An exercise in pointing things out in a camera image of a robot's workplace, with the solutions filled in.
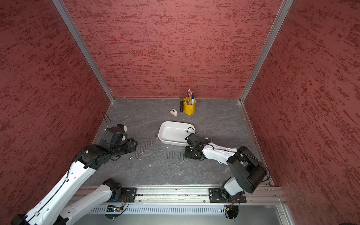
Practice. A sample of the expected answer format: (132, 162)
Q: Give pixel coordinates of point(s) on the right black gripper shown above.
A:
(187, 155)

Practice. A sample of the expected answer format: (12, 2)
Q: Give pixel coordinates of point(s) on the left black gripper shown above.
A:
(131, 145)

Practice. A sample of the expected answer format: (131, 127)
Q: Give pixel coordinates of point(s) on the white plastic storage box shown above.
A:
(174, 133)

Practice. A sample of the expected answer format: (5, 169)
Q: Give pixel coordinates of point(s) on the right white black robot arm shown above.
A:
(247, 171)

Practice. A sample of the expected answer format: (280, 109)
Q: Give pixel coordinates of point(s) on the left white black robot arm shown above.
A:
(53, 209)

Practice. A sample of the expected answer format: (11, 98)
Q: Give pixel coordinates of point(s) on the yellow pen holder cup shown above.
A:
(189, 109)

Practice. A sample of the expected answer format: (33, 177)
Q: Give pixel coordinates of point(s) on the pens in yellow cup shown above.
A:
(190, 98)

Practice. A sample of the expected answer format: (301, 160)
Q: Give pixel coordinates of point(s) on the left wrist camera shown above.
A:
(114, 136)

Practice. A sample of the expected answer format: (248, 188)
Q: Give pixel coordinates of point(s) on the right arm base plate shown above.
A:
(219, 195)

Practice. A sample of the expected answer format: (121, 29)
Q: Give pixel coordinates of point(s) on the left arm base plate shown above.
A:
(124, 194)

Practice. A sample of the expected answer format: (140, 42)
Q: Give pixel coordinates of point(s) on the aluminium front rail frame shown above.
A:
(193, 200)

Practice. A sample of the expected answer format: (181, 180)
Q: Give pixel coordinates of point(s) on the left aluminium corner post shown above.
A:
(65, 15)

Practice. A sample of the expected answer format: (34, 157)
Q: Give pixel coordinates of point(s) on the aluminium corner post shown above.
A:
(65, 15)
(280, 17)

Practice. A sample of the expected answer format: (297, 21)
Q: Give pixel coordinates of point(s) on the right aluminium corner post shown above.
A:
(280, 17)

